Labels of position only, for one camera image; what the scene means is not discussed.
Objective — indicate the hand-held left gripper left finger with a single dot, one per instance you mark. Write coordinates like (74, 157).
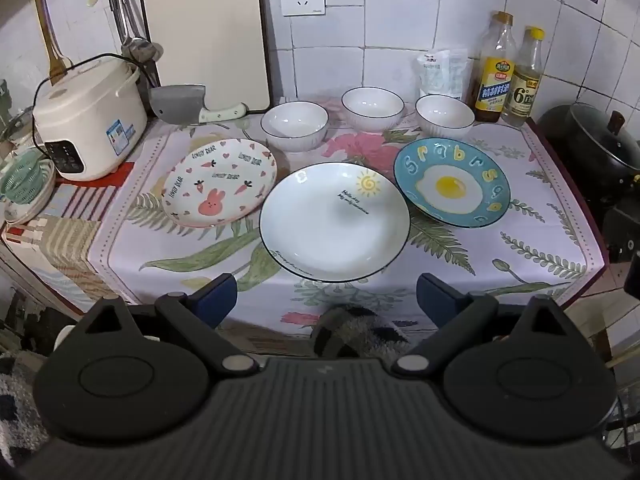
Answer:
(217, 300)

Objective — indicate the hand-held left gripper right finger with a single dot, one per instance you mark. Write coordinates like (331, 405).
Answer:
(435, 300)

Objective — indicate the pink bunny carrot print plate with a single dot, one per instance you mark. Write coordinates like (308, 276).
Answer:
(220, 185)

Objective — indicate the white plate with sun print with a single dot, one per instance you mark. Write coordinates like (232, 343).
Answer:
(330, 225)

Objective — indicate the white ribbed bowl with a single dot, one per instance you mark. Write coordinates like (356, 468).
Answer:
(444, 115)
(295, 125)
(372, 107)

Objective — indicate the fuzzy black white clothing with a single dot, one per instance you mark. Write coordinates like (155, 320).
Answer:
(350, 332)

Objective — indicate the blue fried egg print plate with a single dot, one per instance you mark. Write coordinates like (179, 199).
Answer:
(450, 185)

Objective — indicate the floral tablecloth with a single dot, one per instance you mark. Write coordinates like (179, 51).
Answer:
(530, 220)

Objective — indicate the patchwork patterned cloth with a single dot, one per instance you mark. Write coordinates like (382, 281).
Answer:
(55, 245)

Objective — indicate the black gas stove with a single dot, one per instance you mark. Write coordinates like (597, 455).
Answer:
(620, 232)

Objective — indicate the cream rice cooker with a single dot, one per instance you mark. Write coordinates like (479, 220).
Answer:
(95, 115)

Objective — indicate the black wok with glass lid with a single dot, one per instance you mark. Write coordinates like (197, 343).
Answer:
(590, 140)

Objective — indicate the clear vinegar bottle yellow cap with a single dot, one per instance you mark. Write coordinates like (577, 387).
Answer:
(522, 95)

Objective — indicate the yellow label cooking wine bottle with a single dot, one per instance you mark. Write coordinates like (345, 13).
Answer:
(494, 85)

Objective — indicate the white plastic seasoning packets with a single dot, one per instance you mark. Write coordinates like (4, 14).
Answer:
(440, 75)

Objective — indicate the green colander basket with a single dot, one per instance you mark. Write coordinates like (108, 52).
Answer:
(25, 180)

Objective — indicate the cream cutting board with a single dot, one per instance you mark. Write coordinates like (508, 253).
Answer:
(205, 35)

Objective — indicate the glass pot lid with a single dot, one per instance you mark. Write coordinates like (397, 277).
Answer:
(15, 125)

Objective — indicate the hanging metal ladles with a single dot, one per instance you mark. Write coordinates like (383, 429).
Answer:
(135, 45)

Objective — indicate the wooden spatula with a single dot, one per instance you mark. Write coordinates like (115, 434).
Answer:
(50, 40)

